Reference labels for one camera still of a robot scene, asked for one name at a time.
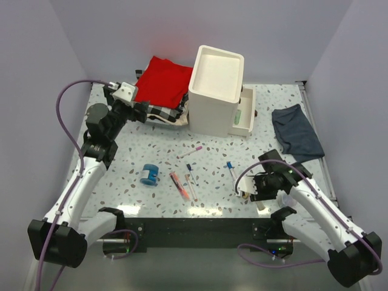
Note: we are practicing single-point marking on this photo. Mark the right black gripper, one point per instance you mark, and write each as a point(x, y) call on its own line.
point(261, 196)

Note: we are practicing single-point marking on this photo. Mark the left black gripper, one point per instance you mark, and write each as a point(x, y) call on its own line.
point(134, 114)

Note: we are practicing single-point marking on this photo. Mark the small clear plastic cup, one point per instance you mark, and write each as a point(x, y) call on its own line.
point(284, 200)

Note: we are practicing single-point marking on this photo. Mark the beige cork eraser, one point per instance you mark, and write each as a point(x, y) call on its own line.
point(260, 205)

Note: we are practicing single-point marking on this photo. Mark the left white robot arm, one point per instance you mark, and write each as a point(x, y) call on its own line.
point(60, 237)

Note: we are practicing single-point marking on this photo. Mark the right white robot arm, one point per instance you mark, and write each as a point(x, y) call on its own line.
point(351, 254)

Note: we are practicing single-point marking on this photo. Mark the black white checkered cloth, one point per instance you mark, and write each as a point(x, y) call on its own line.
point(176, 117)

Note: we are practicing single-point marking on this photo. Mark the red folded t-shirt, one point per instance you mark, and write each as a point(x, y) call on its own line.
point(163, 83)

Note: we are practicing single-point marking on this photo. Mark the blue cap white marker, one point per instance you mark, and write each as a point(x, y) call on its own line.
point(232, 172)

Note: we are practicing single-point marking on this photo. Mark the beige folded cloth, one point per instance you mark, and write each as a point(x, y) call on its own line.
point(161, 124)

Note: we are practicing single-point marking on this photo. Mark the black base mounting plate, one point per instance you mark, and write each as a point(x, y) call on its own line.
point(197, 233)

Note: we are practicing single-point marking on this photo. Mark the dark blue cloth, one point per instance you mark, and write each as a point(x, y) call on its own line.
point(296, 135)

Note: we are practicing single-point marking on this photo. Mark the pink cap marker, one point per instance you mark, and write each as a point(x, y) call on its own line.
point(181, 156)

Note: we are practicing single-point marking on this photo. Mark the blue tape dispenser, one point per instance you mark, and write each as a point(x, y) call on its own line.
point(149, 175)

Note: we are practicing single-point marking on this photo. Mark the red orange marker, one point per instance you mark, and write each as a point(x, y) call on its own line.
point(179, 186)

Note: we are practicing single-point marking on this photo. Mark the brown cap white marker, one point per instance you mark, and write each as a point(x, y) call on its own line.
point(190, 185)

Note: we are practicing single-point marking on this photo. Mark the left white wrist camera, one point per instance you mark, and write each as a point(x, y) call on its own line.
point(126, 93)

